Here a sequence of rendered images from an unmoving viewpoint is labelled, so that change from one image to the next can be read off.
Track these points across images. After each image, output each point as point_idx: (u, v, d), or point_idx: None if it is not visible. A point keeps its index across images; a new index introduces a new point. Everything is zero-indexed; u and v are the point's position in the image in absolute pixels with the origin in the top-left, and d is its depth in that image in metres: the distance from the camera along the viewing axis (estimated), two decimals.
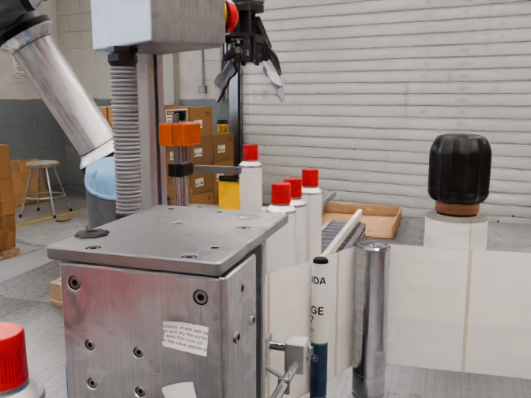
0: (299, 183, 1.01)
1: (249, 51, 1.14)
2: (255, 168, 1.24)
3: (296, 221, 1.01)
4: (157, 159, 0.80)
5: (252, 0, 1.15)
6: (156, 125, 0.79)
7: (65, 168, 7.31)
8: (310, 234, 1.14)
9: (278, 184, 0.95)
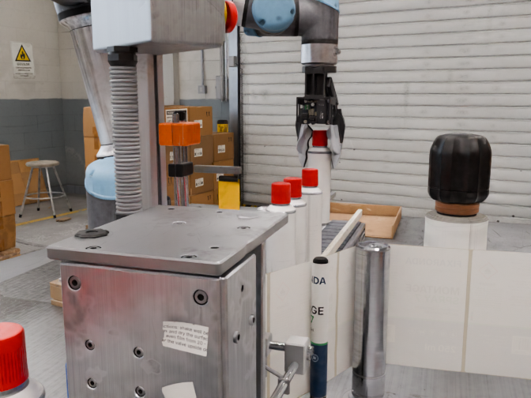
0: (299, 183, 1.01)
1: (323, 114, 1.14)
2: (325, 154, 1.20)
3: (296, 221, 1.01)
4: (157, 159, 0.80)
5: (327, 63, 1.14)
6: (156, 125, 0.79)
7: (65, 168, 7.31)
8: (310, 234, 1.14)
9: (278, 184, 0.95)
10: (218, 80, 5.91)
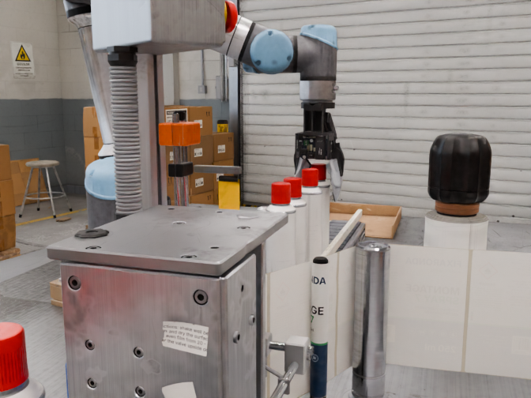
0: (299, 183, 1.01)
1: (322, 151, 1.15)
2: (324, 189, 1.22)
3: (296, 221, 1.01)
4: (157, 159, 0.80)
5: (325, 99, 1.15)
6: (156, 125, 0.79)
7: (65, 168, 7.31)
8: (310, 234, 1.14)
9: (278, 184, 0.95)
10: (218, 80, 5.91)
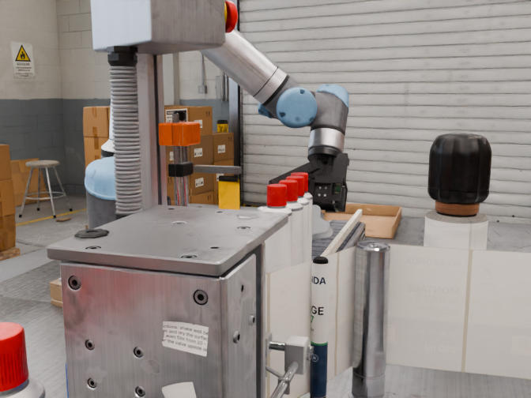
0: (295, 186, 0.97)
1: (344, 202, 1.18)
2: None
3: (291, 226, 0.97)
4: (157, 159, 0.80)
5: None
6: (156, 125, 0.79)
7: (65, 168, 7.31)
8: None
9: (273, 186, 0.92)
10: (218, 80, 5.91)
